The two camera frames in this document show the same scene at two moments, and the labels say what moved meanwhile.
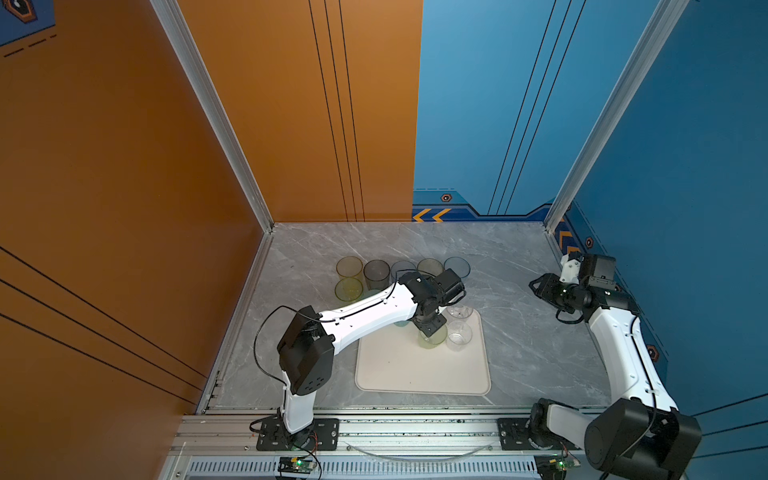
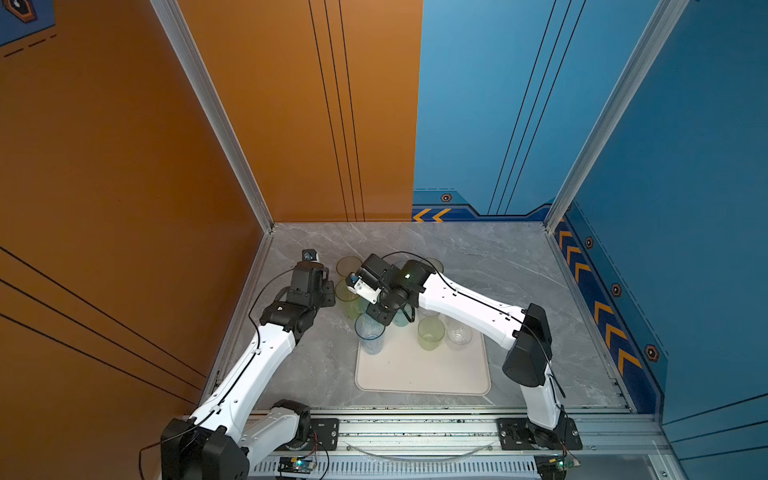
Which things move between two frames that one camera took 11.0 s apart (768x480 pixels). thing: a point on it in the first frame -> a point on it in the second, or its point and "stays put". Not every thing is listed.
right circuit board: x=554 y=467 stays put
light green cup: x=435 y=340 stays put
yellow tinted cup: x=431 y=266 stays put
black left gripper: x=430 y=329 -> x=326 y=287
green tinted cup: x=348 y=289 stays put
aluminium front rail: x=227 y=448 stays put
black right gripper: x=545 y=287 -> x=384 y=318
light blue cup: x=459 y=265 -> x=370 y=332
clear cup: x=459 y=335 stays put
